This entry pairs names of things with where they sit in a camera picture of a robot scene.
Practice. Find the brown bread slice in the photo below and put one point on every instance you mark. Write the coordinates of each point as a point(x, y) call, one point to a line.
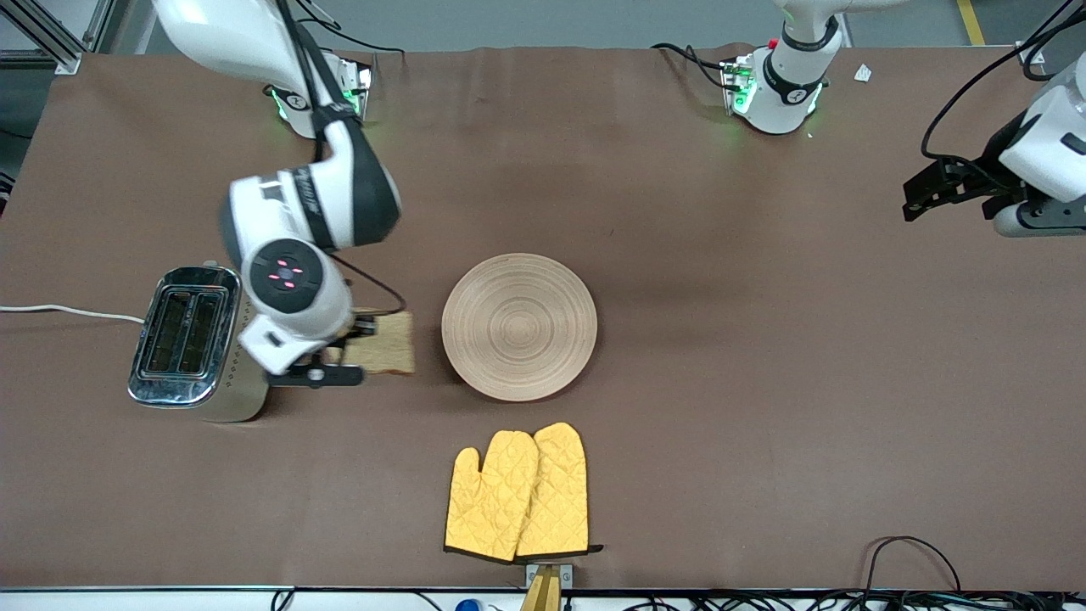
point(392, 348)

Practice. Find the round wooden plate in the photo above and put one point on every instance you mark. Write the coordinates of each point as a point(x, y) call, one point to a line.
point(519, 327)

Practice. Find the beige chrome two-slot toaster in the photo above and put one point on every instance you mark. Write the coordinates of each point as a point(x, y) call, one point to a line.
point(182, 339)

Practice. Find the blue round cap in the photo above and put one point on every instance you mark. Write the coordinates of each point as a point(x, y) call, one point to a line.
point(467, 606)

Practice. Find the yellow quilted oven mitt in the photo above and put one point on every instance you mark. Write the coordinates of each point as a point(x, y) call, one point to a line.
point(488, 501)
point(558, 492)

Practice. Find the metal bracket with wooden stick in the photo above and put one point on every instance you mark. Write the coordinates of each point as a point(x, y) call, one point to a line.
point(543, 590)

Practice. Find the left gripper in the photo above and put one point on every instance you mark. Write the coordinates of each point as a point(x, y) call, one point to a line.
point(973, 175)

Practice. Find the aluminium frame profile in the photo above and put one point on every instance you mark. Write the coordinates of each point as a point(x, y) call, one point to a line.
point(59, 47)

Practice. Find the small aluminium corner bracket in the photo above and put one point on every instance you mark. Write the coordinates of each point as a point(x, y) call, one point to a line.
point(1029, 53)

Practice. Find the brown table cover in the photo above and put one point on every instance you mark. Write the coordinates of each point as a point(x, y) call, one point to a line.
point(679, 212)

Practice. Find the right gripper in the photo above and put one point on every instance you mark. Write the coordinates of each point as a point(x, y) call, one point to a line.
point(363, 326)

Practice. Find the small white paper scrap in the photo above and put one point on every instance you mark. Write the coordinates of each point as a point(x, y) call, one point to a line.
point(863, 73)

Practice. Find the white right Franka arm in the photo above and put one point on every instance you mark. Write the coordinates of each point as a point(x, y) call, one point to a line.
point(339, 195)

